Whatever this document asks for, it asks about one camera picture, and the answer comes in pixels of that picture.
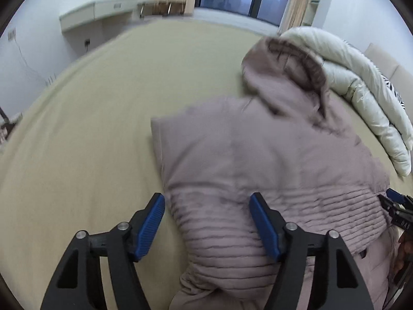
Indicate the wall socket panel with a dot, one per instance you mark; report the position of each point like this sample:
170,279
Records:
12,34

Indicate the white wall-mounted desk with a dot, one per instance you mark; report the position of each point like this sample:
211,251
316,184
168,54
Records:
96,11

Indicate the beige bed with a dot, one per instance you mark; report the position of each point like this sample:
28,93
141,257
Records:
103,129

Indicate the chair with metal legs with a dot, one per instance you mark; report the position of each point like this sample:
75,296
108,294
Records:
156,8

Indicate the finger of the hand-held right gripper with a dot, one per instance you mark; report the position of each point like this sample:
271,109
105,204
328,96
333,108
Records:
397,197

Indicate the white folded duvet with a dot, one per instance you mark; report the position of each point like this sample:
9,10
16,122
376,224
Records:
358,84

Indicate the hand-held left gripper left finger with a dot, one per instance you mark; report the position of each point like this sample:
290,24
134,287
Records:
151,224

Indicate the black and white striped pillow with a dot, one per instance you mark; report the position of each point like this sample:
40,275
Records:
394,92

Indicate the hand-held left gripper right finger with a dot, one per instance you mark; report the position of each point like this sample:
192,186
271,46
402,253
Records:
265,224

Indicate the beige padded headboard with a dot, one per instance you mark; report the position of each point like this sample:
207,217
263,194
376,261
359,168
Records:
388,63

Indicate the mauve hooded puffer jacket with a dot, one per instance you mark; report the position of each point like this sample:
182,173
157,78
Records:
258,155

